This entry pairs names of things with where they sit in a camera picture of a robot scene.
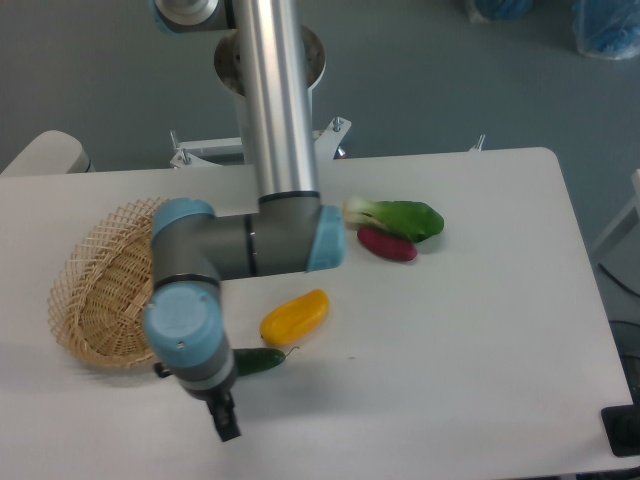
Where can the green cucumber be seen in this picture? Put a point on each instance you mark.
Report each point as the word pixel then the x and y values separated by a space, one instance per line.
pixel 250 361

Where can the blue plastic bag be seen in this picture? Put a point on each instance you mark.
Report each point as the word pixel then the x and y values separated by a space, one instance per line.
pixel 497 10
pixel 606 29

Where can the yellow bell pepper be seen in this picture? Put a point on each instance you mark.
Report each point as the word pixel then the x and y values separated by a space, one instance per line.
pixel 295 319

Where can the black device at edge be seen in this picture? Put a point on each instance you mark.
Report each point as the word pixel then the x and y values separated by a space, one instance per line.
pixel 621 424

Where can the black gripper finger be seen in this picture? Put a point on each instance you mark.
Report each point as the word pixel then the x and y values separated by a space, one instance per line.
pixel 222 410

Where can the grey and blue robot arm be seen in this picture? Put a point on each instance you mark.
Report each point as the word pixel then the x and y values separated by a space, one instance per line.
pixel 194 250

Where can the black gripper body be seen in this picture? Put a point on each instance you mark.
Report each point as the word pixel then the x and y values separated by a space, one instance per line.
pixel 203 381

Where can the woven wicker basket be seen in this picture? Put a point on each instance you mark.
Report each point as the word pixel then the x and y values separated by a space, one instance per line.
pixel 96 304

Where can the red radish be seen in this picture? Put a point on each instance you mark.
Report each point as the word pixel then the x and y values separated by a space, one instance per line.
pixel 385 246

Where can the white furniture frame right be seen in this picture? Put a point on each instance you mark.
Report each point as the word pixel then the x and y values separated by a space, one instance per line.
pixel 620 226

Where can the white chair back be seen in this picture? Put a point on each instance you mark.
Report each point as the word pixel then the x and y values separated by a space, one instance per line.
pixel 51 153

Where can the blue plastic bag middle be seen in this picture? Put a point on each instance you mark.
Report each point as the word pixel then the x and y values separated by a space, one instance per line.
pixel 497 10

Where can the blue plastic bag right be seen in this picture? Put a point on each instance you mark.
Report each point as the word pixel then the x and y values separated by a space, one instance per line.
pixel 606 29

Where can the green bok choy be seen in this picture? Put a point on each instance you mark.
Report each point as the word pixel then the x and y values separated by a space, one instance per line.
pixel 408 220

